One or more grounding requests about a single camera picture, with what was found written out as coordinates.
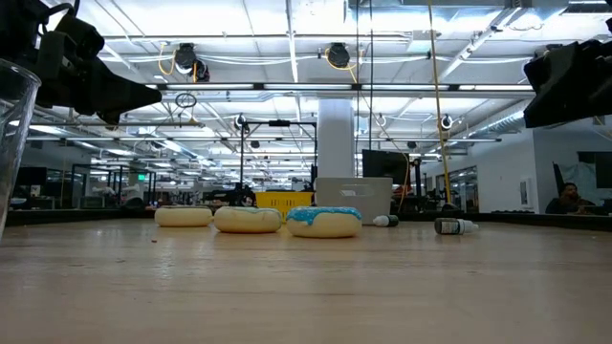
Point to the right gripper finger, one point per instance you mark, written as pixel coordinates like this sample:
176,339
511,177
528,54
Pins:
554,67
554,107

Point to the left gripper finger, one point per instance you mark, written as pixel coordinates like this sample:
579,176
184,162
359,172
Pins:
119,88
110,107

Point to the chocolate iced toy donut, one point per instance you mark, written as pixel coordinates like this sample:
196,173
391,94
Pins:
183,217

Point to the dark labelled dropper bottle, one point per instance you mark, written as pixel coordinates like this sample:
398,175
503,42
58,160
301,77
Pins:
452,226

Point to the mint iced toy donut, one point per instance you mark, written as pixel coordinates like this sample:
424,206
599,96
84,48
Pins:
247,222

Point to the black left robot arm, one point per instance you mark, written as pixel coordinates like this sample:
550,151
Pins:
19,28

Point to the clear plastic container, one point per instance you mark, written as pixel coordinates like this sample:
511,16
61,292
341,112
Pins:
14,143

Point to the person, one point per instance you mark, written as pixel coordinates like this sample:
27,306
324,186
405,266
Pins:
569,198

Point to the black monitor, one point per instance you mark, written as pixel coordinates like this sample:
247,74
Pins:
385,165

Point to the long ceiling light bar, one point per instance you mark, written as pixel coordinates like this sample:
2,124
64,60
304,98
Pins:
306,87

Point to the yellow plastic basket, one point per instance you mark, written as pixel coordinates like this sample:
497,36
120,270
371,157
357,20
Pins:
282,200

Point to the white square pillar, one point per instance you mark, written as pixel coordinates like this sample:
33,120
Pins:
336,138

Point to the grey plastic bin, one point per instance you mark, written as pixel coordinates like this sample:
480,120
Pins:
354,200

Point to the blue iced toy donut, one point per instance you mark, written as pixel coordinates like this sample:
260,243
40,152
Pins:
324,228

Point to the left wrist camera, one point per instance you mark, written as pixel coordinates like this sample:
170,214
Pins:
79,38

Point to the silver air duct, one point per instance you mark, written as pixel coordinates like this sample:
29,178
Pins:
502,122

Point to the dark wall screen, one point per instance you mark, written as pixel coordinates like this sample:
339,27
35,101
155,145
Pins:
603,169

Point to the black aluminium table frame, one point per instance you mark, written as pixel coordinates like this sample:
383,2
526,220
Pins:
72,216

